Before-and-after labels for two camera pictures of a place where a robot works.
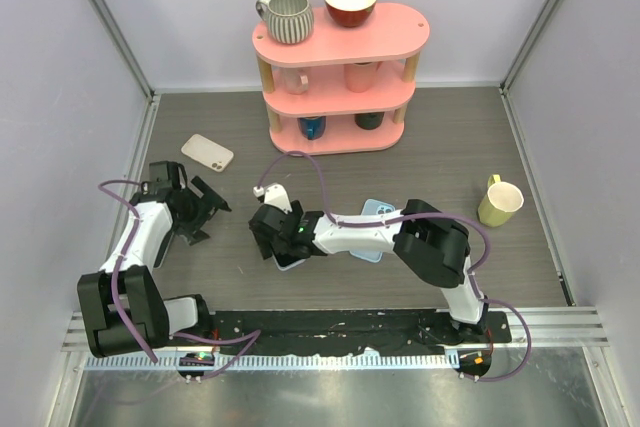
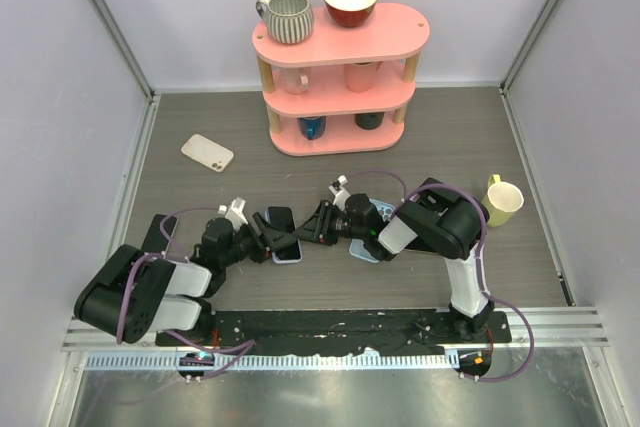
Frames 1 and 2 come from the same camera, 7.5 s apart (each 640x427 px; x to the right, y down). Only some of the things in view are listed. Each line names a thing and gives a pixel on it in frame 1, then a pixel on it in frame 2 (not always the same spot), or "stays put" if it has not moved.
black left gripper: (186, 229) to (268, 239)
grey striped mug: (289, 16) stays put
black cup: (369, 121) stays put
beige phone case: (208, 152) stays put
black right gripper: (265, 246) to (317, 230)
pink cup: (360, 76) stays put
